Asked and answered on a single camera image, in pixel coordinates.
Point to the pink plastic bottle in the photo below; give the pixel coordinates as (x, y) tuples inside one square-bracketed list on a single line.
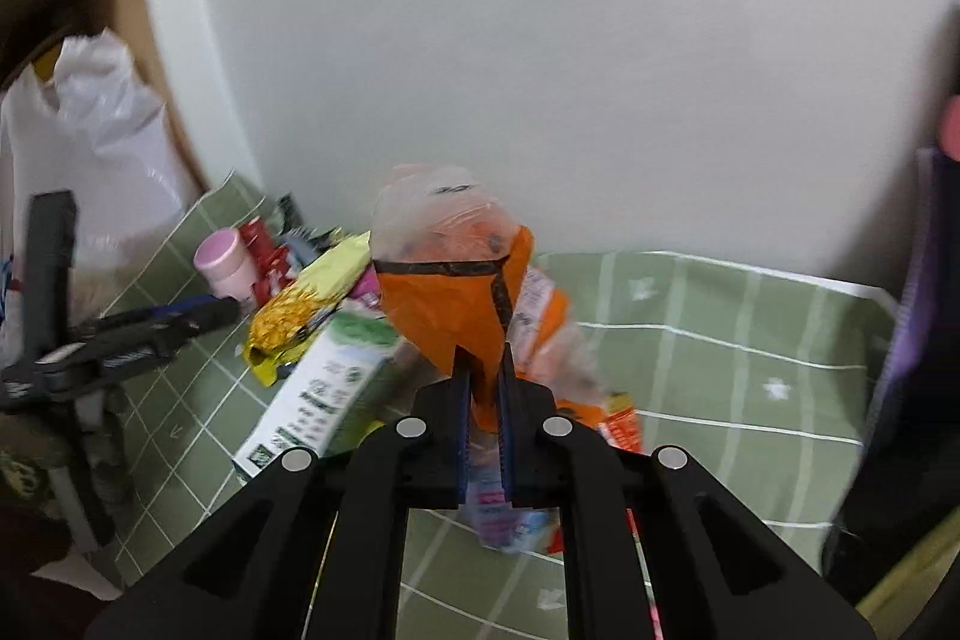
[(225, 261)]

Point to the pink blue snack packet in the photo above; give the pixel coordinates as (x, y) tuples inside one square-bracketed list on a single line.
[(495, 520)]

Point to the red snack wrapper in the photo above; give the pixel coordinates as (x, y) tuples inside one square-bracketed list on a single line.
[(270, 257)]

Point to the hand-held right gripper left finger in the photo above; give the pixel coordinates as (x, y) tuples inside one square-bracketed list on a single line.
[(450, 430)]

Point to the white green milk carton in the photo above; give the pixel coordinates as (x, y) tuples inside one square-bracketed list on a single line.
[(330, 377)]

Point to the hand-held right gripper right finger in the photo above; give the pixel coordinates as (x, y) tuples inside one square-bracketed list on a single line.
[(519, 430)]

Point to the white plastic bag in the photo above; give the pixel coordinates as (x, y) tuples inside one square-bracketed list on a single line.
[(97, 160)]

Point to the orange plastic wrapper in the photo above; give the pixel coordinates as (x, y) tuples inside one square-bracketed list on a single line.
[(442, 317)]

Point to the yellow gold snack packet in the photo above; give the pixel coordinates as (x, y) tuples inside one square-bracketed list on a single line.
[(300, 302)]

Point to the green checked cloth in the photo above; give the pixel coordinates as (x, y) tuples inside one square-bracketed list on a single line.
[(712, 385)]

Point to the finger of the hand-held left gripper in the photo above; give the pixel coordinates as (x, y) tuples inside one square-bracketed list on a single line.
[(187, 316)]

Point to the dark snack wrapper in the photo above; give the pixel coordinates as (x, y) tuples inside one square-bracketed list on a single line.
[(307, 239)]

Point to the red orange snack packet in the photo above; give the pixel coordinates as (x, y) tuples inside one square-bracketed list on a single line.
[(622, 426)]

